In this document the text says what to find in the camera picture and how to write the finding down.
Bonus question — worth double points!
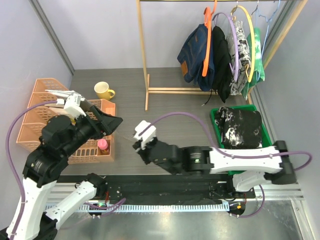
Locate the black white patterned trousers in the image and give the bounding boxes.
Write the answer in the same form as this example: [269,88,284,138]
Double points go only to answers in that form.
[214,107,262,150]

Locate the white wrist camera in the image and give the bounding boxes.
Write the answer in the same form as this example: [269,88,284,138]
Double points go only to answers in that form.
[133,120,157,150]
[58,96,87,118]

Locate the orange compartment basket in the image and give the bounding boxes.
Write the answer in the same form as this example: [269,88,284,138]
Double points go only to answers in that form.
[68,99,116,164]

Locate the wooden clothes rack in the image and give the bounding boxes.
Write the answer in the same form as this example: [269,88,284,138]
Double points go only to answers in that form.
[136,0,307,103]

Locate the papers in organizer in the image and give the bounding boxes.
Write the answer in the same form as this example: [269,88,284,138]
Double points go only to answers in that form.
[45,89,83,100]

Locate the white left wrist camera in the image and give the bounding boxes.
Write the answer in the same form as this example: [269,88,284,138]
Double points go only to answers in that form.
[58,96,87,118]

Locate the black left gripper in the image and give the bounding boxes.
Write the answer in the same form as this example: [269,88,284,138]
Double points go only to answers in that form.
[62,104,124,156]

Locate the white black printed garment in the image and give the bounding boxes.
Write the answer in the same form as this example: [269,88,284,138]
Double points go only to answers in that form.
[226,20,252,96]

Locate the clear acrylic hanger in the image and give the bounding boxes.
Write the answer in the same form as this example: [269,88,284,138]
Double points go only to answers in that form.
[117,132,136,143]

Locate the pink capped bottle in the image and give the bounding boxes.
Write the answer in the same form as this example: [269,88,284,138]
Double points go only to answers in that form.
[97,138,110,156]

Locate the orange plastic hanger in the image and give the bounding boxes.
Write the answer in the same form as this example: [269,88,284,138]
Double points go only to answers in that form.
[202,0,218,77]

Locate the black hanging garment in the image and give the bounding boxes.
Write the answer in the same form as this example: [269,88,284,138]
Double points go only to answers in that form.
[211,26,233,103]

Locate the black drawstring cord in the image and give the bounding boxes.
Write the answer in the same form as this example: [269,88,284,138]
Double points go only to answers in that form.
[201,87,216,107]

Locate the orange file organizer rack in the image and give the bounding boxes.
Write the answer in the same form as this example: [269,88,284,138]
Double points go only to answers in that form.
[16,78,68,152]

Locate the purple plastic hanger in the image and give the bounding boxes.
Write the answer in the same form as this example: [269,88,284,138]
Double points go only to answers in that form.
[212,12,239,82]

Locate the blue wire hanger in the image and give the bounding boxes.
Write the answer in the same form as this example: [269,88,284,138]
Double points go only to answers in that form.
[251,0,281,55]

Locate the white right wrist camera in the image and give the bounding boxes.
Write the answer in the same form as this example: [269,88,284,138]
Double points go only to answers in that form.
[133,120,157,150]

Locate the green hanging garment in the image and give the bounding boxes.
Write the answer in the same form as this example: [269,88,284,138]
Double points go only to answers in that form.
[241,27,265,100]

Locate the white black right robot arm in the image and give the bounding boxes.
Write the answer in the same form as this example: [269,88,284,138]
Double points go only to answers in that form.
[132,137,297,198]

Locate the blue denim jeans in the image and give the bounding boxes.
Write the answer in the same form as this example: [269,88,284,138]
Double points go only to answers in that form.
[177,24,215,92]

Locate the yellow mug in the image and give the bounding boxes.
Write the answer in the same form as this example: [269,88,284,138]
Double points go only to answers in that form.
[94,81,116,101]

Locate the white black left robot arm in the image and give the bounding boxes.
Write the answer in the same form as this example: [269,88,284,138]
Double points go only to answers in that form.
[0,105,123,240]

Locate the yellow plastic hanger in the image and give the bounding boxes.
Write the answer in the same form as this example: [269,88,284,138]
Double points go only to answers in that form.
[231,4,256,83]

